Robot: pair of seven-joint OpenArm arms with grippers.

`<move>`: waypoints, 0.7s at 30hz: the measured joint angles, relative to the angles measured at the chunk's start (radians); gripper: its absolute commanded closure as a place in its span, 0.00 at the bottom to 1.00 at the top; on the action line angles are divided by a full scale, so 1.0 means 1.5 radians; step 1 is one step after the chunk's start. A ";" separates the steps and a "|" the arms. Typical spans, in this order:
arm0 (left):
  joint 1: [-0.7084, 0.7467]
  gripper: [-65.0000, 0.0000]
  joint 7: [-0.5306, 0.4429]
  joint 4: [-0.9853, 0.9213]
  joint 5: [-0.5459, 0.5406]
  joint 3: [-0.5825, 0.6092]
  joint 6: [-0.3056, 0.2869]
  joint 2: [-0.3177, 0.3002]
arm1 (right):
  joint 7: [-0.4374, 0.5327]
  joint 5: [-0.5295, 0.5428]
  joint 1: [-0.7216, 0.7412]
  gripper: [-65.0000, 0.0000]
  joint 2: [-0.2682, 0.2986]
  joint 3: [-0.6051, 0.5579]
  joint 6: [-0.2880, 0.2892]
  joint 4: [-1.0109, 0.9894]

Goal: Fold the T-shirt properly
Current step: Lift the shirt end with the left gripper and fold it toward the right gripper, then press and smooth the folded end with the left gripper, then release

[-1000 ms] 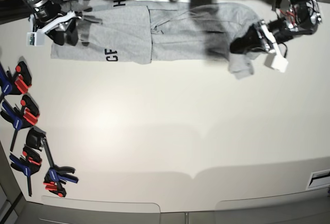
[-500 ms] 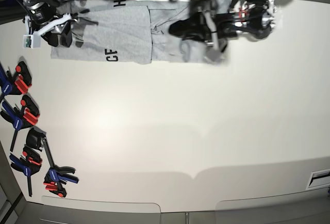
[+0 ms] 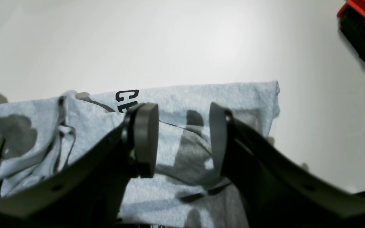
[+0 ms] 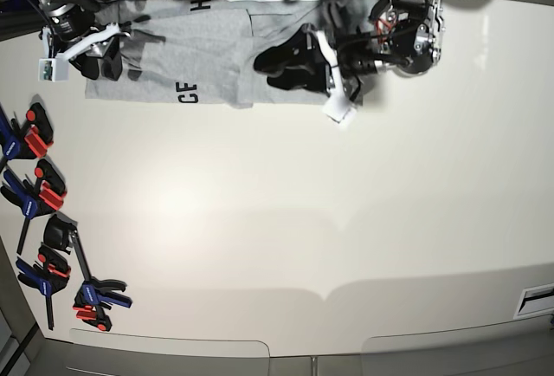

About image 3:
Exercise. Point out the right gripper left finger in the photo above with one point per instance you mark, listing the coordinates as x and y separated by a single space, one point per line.
89 193

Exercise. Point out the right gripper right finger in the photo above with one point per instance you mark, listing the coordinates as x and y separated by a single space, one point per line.
275 192

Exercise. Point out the grey T-shirt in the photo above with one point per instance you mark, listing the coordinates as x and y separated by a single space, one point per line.
38 138

